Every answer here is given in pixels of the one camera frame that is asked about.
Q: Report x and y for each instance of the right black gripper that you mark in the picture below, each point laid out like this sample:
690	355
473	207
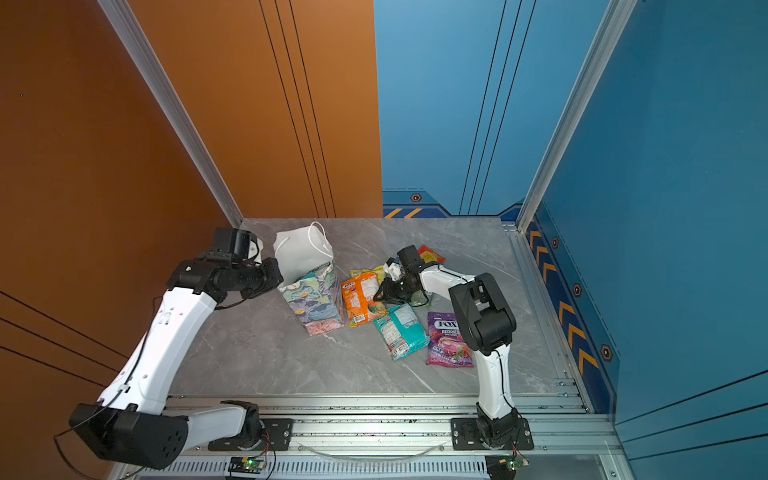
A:
389	294

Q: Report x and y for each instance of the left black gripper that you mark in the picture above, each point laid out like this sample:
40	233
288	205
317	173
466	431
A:
275	277

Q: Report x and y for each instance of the yellow green snack bag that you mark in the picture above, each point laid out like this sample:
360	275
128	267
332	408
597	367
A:
378	271

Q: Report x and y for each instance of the teal snack bag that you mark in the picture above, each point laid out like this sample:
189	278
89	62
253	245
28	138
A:
402	332

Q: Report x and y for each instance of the floral paper gift bag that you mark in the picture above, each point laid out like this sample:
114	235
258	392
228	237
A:
310	284

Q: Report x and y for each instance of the orange snack bag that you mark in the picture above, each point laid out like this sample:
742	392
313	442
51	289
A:
358	296

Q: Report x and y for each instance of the purple Fox's bag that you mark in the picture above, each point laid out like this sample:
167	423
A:
447	347

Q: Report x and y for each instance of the green white snack bag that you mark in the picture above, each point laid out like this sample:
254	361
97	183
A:
421	298

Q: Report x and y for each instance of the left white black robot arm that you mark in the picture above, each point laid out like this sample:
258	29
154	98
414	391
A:
128	423

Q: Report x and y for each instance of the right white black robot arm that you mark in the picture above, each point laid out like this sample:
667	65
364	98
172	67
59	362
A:
486	324

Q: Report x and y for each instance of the small red snack packet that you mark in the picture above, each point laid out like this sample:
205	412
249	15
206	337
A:
429	255

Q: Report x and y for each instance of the left circuit board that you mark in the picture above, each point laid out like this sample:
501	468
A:
246	467

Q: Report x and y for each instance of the circuit board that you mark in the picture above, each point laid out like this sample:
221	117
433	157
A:
504	467
246	467

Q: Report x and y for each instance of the right circuit board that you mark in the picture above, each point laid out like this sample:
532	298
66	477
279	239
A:
504	467

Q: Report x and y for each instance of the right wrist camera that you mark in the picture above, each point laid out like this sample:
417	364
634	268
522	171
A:
407	262

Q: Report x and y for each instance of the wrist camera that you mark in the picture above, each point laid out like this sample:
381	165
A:
236	245
407	262

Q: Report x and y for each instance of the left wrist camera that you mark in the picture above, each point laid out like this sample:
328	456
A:
236	245

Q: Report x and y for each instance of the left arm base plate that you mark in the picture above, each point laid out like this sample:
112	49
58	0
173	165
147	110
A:
272	434

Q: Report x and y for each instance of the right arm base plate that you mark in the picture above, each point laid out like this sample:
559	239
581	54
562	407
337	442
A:
509	433

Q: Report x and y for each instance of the aluminium rail frame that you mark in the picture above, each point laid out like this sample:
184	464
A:
408	436

